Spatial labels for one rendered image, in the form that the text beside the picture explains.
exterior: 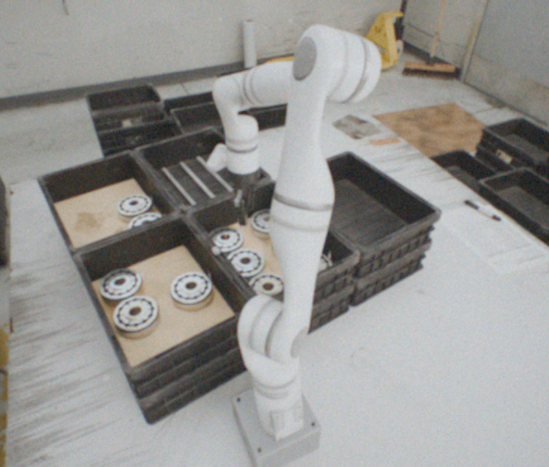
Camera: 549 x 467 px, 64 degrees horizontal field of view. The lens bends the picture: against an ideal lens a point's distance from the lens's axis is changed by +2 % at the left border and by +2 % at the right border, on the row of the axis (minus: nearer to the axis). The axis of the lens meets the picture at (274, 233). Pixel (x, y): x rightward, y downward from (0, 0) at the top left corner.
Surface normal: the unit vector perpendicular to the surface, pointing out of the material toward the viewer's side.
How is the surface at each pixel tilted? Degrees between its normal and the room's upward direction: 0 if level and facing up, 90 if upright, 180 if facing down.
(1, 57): 90
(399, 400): 0
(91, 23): 90
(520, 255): 0
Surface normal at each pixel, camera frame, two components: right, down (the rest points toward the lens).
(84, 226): 0.00, -0.75
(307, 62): -0.76, 0.10
